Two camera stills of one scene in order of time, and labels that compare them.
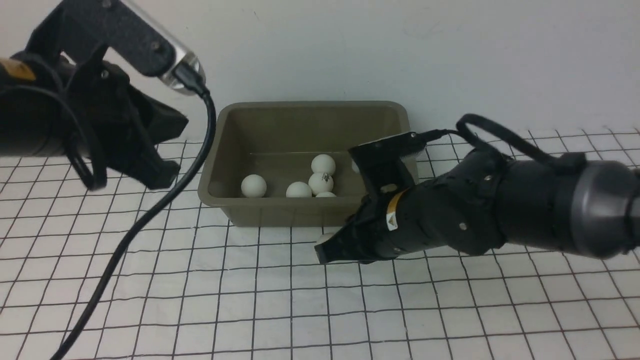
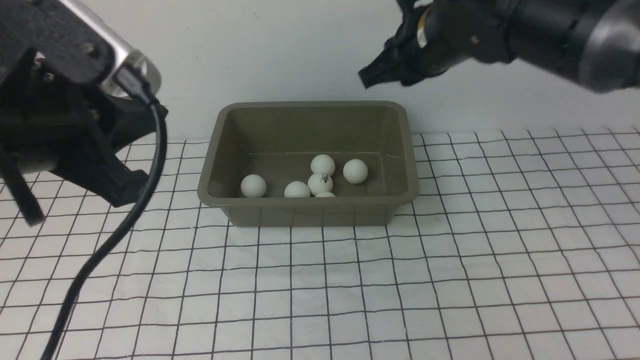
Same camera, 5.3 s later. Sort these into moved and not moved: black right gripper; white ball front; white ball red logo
Moved: black right gripper; white ball red logo
Not moved: white ball front
